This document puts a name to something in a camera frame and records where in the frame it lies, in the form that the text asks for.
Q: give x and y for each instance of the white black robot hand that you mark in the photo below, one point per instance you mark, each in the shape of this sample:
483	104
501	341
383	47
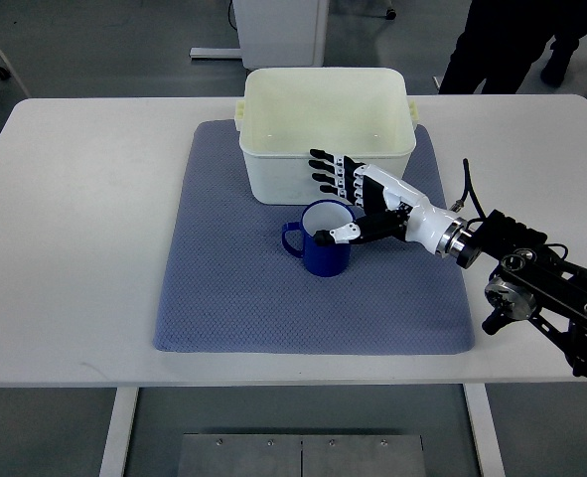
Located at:
392	208

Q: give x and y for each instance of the blue mug white inside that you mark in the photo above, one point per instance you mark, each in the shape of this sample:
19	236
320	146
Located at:
298	238

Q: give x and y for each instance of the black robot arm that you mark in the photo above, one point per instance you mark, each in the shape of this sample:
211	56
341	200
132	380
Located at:
533	281

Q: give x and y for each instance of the white plastic box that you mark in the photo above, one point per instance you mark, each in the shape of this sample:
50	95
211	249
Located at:
363	113

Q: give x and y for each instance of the blue quilted mat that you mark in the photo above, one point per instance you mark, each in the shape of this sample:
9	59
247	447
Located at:
230	286

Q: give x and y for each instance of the person in dark trousers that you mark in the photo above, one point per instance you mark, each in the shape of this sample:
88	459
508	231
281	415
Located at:
502	39

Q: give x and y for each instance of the white cabinet on stand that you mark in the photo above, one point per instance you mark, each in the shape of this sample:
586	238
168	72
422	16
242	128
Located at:
275	34

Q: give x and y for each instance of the metal floor plate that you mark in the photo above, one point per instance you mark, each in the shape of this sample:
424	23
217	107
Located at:
301	455

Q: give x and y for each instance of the white table frame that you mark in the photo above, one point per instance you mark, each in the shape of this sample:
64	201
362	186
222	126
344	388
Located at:
478	407

